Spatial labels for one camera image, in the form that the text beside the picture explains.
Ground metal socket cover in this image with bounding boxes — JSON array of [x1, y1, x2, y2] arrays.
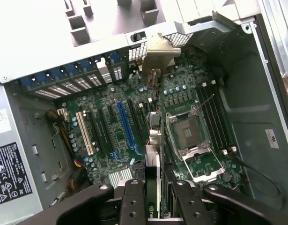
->
[[180, 146, 226, 184]]

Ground silver chipset heat sink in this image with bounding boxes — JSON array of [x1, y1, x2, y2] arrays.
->
[[108, 167, 133, 188]]

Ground white expansion slot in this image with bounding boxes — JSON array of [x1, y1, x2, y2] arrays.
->
[[75, 111, 95, 156]]

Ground black expansion slot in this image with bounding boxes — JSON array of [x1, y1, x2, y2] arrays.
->
[[97, 108, 118, 162], [87, 110, 101, 152], [126, 99, 145, 144]]

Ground CPU socket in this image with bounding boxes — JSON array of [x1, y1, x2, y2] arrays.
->
[[165, 109, 212, 160]]

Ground blue expansion slot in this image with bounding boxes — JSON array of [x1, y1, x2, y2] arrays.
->
[[116, 101, 140, 154]]

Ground black RAM slot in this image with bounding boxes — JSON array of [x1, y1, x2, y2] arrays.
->
[[205, 79, 238, 153], [196, 82, 229, 156]]

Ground green motherboard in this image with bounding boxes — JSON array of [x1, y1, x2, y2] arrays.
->
[[53, 50, 252, 195]]

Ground thin metal locking lever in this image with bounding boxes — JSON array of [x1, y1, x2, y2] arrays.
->
[[197, 93, 216, 110]]

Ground grey power supply unit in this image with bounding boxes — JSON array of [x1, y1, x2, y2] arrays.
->
[[0, 83, 44, 214]]

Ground open grey PC case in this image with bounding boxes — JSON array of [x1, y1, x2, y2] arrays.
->
[[0, 13, 288, 225]]

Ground grey parts rack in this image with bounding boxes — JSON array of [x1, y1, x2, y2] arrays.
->
[[61, 0, 182, 47]]

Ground thin black cable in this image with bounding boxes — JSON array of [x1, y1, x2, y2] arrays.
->
[[234, 155, 282, 198]]

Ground yellow black power wires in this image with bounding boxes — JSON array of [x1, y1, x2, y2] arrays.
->
[[44, 108, 89, 170]]

